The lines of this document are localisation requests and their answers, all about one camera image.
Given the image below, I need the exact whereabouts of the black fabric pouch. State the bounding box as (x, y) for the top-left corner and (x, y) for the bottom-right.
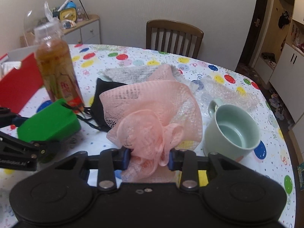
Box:
(77, 78), (126, 132)

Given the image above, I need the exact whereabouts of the pink mesh bath pouf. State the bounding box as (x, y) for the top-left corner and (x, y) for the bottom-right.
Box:
(99, 79), (203, 183)

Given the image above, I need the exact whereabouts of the grey fluffy cloth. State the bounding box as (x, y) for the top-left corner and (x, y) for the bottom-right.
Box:
(99, 64), (185, 84)

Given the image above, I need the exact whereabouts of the yellow sponge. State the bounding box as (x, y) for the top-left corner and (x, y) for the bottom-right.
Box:
(198, 170), (209, 187)

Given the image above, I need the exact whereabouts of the green plastic block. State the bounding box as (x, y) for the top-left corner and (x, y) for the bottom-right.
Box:
(17, 99), (81, 143)

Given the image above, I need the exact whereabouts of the green ceramic mug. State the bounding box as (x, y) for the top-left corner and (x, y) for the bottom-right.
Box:
(203, 98), (261, 162)

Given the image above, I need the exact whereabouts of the red white cardboard box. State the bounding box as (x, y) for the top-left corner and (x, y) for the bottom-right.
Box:
(1, 45), (43, 113)

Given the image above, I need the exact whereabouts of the bubble wrap sheet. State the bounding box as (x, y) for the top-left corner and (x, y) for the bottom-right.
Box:
(190, 77), (260, 112)

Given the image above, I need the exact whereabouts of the balloon pattern tablecloth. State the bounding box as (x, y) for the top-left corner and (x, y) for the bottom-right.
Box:
(1, 45), (296, 227)

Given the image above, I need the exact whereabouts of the amber drink bottle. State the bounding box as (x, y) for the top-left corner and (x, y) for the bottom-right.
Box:
(34, 21), (85, 111)

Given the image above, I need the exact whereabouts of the floral tissue box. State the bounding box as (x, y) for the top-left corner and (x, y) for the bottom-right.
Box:
(297, 162), (304, 191)

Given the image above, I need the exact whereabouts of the wooden side cabinet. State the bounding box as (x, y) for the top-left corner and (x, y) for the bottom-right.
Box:
(20, 14), (102, 48)

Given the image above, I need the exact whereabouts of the wooden dining chair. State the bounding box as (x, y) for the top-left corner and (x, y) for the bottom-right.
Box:
(146, 19), (204, 59)

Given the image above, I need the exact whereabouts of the tied clear plastic bag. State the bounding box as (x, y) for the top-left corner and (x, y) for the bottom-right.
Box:
(44, 2), (62, 28)

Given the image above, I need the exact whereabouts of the glass dome terrarium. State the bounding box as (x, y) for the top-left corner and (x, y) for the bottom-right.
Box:
(23, 8), (48, 32)

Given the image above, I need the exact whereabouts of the dark entrance door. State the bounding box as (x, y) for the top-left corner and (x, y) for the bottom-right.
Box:
(236, 0), (272, 73)

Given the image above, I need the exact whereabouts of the white wall cabinet unit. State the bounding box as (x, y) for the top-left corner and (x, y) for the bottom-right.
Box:
(253, 0), (303, 122)

